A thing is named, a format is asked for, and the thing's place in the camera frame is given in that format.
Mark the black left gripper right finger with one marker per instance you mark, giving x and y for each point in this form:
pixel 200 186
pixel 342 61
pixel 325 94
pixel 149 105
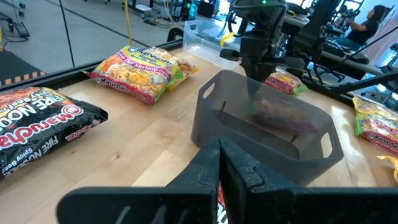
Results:
pixel 311 208

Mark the black orange-striped floor mat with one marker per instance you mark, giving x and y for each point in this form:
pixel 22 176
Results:
pixel 15 65

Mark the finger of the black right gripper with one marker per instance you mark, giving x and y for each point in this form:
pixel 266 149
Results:
pixel 270 67
pixel 250 67

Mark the person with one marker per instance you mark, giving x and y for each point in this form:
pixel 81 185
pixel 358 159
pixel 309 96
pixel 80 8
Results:
pixel 363 31

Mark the clear plastic bin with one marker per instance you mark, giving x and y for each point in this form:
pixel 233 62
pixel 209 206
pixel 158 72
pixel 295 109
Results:
pixel 202 46

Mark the black floor power brick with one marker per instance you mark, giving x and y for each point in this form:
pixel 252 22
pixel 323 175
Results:
pixel 21 29

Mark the grey background desk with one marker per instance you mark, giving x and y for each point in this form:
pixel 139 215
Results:
pixel 342 60

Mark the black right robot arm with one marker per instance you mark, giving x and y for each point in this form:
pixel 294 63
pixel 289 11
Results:
pixel 311 31

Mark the lime chili shrimp ramen pack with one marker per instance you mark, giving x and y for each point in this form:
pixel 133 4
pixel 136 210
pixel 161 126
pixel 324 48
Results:
pixel 377 124
pixel 284 82
pixel 280 113
pixel 136 74

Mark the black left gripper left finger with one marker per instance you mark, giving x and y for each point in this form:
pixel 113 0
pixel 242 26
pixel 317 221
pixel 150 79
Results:
pixel 140 205

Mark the yellow tape strip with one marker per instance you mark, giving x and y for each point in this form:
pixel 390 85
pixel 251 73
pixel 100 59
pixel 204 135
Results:
pixel 227 39

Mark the grey translucent plastic bin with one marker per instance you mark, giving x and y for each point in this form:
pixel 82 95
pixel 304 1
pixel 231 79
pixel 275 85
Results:
pixel 211 124

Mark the black fire noodle pack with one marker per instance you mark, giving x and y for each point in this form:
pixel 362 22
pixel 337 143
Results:
pixel 40 124

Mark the yellow chicken flavor ramen pack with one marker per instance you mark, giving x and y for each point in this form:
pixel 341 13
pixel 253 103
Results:
pixel 188 70

